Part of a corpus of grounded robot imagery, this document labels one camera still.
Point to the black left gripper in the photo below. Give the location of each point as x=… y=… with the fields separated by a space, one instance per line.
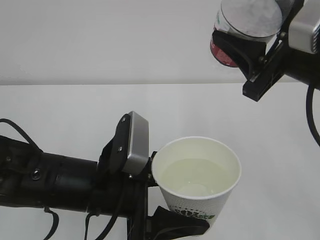
x=282 y=60

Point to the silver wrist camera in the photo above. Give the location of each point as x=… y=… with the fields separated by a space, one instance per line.
x=138 y=145
x=304 y=29

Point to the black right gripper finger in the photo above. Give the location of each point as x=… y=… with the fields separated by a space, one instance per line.
x=235 y=52
x=287 y=8

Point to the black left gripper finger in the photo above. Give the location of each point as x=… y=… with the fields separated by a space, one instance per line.
x=151 y=182
x=168 y=225

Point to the clear plastic water bottle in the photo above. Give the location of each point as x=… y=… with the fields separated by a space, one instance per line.
x=253 y=20

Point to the white paper coffee cup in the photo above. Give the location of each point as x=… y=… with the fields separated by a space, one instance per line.
x=196 y=176

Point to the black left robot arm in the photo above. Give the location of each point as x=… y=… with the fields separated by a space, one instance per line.
x=31 y=178

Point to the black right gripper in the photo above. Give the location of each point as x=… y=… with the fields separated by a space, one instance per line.
x=116 y=192

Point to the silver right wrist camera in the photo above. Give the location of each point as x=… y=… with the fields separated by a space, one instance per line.
x=304 y=29

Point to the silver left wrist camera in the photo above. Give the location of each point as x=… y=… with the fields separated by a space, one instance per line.
x=138 y=145

